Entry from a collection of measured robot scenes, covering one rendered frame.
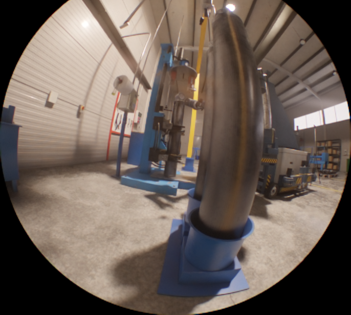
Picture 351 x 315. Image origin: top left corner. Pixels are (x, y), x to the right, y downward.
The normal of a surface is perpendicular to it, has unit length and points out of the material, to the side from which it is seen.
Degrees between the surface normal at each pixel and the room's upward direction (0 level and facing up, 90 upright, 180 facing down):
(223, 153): 90
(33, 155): 90
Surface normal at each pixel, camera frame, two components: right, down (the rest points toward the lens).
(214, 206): -0.72, -0.14
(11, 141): 0.99, 0.12
